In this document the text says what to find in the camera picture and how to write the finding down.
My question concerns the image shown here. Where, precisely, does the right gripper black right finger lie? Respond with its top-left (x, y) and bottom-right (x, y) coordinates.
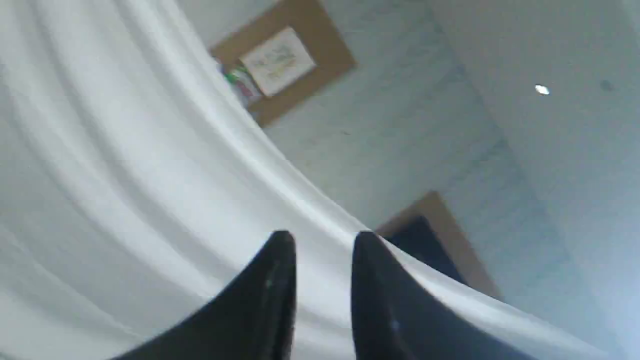
top-left (350, 231), bottom-right (531, 360)

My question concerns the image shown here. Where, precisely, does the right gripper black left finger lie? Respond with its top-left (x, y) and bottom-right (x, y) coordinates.
top-left (119, 230), bottom-right (297, 360)

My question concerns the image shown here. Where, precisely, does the cork board with paper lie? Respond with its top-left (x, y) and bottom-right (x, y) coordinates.
top-left (210, 0), bottom-right (357, 128)

